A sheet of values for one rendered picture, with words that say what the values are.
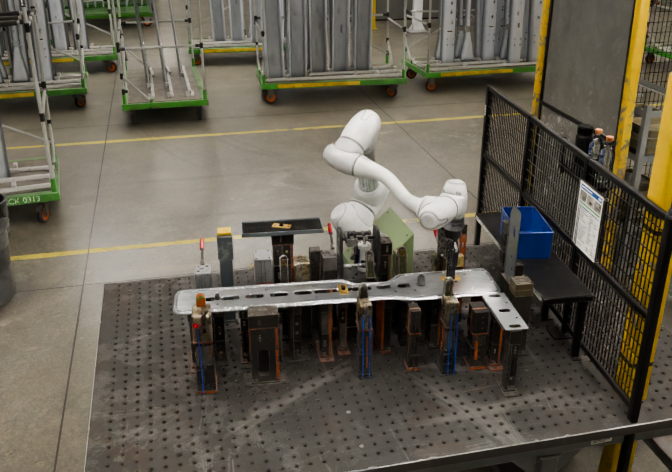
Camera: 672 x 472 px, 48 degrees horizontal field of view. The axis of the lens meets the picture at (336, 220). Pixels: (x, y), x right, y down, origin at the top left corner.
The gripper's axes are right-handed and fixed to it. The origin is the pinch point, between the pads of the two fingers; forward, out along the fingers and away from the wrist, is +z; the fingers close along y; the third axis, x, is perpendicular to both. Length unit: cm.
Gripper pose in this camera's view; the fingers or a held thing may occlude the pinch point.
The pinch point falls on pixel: (450, 270)
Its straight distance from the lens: 329.2
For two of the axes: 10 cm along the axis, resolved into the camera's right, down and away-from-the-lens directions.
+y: 1.4, 3.9, -9.1
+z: 0.1, 9.2, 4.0
